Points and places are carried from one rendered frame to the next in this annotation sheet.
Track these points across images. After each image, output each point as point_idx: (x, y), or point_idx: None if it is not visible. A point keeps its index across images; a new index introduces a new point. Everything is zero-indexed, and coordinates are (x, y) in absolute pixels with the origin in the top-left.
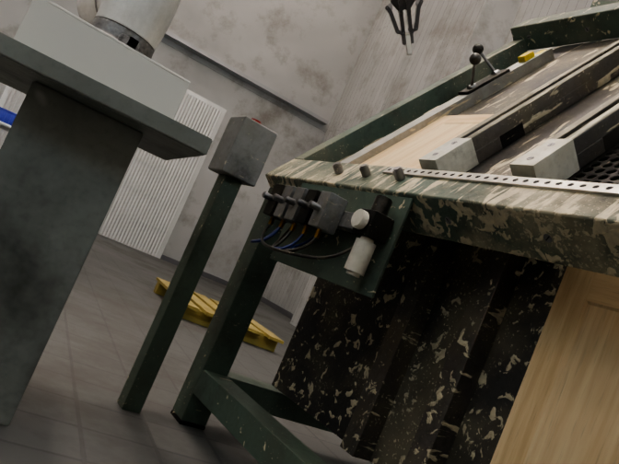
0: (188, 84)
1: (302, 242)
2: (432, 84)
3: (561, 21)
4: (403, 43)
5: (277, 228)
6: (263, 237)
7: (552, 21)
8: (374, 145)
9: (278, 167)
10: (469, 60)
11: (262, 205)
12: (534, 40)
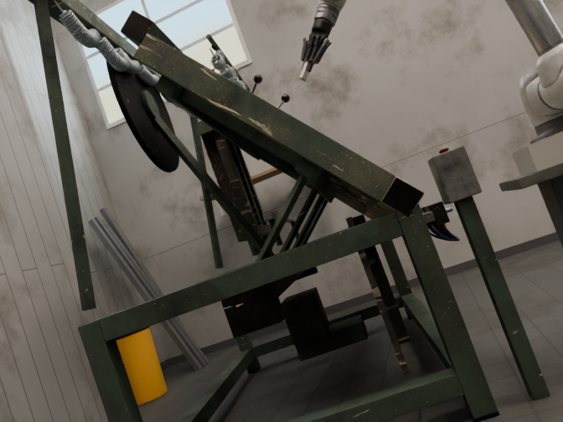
0: (512, 154)
1: (433, 234)
2: (246, 90)
3: (172, 43)
4: (310, 71)
5: (444, 229)
6: (447, 238)
7: (169, 39)
8: None
9: (411, 185)
10: (288, 99)
11: (425, 221)
12: None
